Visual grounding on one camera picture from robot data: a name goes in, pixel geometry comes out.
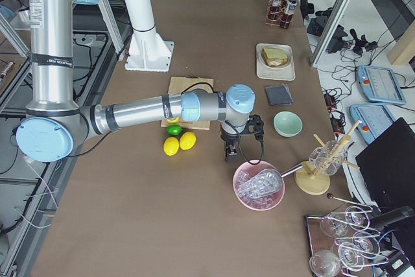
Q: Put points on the pale green bowl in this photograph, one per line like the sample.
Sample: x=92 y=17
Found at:
x=287 y=124

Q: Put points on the bamboo cutting board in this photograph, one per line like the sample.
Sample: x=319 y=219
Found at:
x=178 y=84

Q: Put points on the right tea bottle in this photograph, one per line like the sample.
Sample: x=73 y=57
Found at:
x=274 y=10

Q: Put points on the teach pendant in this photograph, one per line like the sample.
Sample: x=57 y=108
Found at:
x=375 y=117
x=380 y=85

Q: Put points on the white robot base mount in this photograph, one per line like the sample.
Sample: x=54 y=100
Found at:
x=147 y=51

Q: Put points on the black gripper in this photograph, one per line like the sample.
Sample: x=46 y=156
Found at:
x=229 y=138

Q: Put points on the copper wire bottle rack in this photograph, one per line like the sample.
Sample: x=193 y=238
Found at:
x=280 y=13

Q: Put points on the front tea bottle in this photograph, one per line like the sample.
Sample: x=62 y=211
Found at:
x=288 y=13

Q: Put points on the upper whole lemon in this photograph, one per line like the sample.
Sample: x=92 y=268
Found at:
x=187 y=141

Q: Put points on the cream rabbit serving tray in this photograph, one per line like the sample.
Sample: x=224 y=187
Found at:
x=286 y=72

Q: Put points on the fried egg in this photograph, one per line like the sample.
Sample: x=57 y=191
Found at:
x=277 y=62

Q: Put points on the pink ice bowl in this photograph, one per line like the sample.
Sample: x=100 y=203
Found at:
x=246 y=171

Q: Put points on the near teach pendant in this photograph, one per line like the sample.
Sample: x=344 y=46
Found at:
x=375 y=117

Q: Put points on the whole lemon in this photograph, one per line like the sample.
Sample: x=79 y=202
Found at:
x=171 y=146
x=187 y=141

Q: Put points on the far teach pendant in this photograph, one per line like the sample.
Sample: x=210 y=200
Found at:
x=380 y=85

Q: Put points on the black laptop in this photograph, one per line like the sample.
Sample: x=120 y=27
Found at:
x=387 y=166

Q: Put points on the lower whole lemon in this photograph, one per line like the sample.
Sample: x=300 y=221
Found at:
x=171 y=146

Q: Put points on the wine glass rack tray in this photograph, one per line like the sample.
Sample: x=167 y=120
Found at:
x=343 y=242

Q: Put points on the white round plate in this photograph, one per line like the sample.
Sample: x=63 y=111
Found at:
x=274 y=57

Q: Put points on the green lime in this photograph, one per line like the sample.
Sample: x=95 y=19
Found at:
x=174 y=129

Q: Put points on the bread slice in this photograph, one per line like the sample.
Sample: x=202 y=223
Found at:
x=273 y=54
x=267 y=59

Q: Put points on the grey folded cloth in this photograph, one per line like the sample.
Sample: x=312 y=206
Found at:
x=279 y=95

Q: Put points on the wooden cup stand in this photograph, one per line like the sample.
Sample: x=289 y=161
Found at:
x=309 y=179

